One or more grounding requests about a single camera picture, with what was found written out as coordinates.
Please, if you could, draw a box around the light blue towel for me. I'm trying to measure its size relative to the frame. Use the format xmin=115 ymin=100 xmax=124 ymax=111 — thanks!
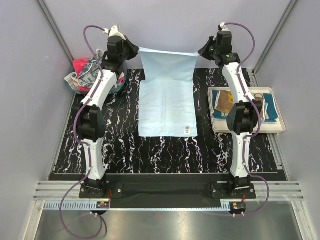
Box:
xmin=138 ymin=48 xmax=199 ymax=138

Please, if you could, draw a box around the white blue patterned towel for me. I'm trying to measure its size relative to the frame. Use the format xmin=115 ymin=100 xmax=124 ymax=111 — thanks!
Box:
xmin=64 ymin=49 xmax=125 ymax=90

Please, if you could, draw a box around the brown yellow folded towel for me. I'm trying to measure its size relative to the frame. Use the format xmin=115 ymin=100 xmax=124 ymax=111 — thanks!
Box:
xmin=213 ymin=90 xmax=266 ymax=119

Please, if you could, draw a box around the red towel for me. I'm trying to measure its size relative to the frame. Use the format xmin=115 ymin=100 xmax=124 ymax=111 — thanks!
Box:
xmin=72 ymin=58 xmax=126 ymax=91

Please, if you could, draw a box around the left orange connector box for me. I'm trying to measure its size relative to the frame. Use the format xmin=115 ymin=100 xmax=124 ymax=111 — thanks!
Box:
xmin=96 ymin=199 xmax=111 ymax=209

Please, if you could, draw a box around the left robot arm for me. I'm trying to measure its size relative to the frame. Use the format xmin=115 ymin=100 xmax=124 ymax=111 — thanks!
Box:
xmin=73 ymin=35 xmax=139 ymax=198

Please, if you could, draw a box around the teal white folded towel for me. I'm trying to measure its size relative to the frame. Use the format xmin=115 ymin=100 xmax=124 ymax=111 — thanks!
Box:
xmin=212 ymin=90 xmax=279 ymax=124

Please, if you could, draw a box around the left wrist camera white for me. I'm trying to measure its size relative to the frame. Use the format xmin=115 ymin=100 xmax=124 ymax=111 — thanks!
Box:
xmin=103 ymin=25 xmax=126 ymax=40

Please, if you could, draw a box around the right orange connector box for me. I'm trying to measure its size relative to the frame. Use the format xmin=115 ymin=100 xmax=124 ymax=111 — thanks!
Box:
xmin=230 ymin=201 xmax=247 ymax=212

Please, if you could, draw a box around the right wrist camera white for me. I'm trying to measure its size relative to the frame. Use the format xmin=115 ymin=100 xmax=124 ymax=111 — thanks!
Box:
xmin=218 ymin=22 xmax=230 ymax=32

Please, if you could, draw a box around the teal round laundry basket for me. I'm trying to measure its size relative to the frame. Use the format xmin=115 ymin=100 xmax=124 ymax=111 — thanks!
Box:
xmin=65 ymin=61 xmax=128 ymax=95

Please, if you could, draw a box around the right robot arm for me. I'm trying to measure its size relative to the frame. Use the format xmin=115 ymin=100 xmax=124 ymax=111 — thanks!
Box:
xmin=198 ymin=30 xmax=263 ymax=199

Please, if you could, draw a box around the orange connector box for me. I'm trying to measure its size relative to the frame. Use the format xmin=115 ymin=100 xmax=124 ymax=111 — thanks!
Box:
xmin=230 ymin=201 xmax=247 ymax=212
xmin=96 ymin=199 xmax=111 ymax=209

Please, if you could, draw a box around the white rectangular tray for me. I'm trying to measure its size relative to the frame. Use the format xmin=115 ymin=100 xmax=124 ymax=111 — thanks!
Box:
xmin=207 ymin=87 xmax=286 ymax=134

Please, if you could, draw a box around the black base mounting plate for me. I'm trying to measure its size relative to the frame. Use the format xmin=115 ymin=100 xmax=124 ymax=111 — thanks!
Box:
xmin=79 ymin=173 xmax=256 ymax=210

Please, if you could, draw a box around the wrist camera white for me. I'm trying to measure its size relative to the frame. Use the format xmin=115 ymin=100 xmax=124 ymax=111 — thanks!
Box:
xmin=103 ymin=25 xmax=126 ymax=40
xmin=218 ymin=22 xmax=230 ymax=32

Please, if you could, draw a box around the aluminium front rail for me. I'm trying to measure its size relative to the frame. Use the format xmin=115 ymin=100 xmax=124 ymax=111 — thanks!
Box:
xmin=33 ymin=181 xmax=304 ymax=212

